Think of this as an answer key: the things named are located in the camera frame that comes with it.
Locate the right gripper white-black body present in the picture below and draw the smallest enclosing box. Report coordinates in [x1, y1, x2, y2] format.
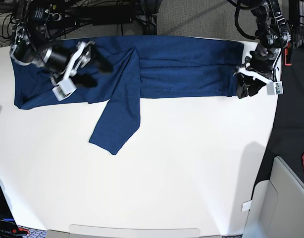
[42, 41, 91, 101]

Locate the left gripper white-black body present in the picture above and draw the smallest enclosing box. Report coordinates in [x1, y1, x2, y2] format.
[234, 43, 283, 95]

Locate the blue long-sleeve shirt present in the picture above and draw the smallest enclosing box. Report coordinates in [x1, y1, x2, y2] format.
[12, 35, 244, 156]

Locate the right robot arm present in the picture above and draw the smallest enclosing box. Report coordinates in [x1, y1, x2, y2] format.
[10, 0, 244, 107]

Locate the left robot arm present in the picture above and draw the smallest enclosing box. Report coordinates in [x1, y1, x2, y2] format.
[229, 0, 291, 99]

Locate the red clamp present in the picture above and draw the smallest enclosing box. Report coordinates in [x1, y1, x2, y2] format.
[284, 47, 293, 66]

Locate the black power supply box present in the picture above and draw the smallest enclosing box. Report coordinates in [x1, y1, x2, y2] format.
[92, 4, 135, 26]

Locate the beige plastic bin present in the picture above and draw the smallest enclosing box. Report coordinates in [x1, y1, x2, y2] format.
[243, 156, 304, 238]

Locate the cardboard box edge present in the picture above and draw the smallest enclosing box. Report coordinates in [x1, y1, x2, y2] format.
[46, 230, 70, 238]

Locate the black box with label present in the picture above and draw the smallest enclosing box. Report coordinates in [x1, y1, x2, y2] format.
[0, 186, 17, 238]

